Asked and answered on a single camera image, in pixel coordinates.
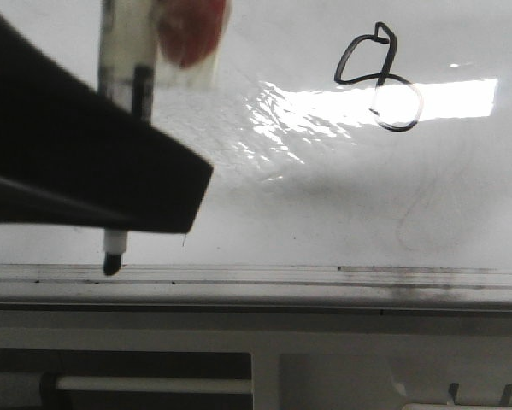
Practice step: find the white whiteboard with aluminium frame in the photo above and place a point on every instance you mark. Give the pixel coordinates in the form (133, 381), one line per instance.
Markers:
(362, 154)

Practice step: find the white whiteboard marker black tip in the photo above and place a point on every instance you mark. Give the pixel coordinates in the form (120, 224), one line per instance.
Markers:
(127, 56)

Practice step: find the orange disc taped to marker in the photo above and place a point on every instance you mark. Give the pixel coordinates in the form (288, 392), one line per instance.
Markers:
(189, 32)

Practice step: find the white horizontal rod below board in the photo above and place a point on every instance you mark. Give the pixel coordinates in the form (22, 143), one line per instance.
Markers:
(155, 385)

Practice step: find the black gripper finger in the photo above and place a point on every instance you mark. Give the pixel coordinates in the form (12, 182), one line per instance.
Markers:
(69, 156)

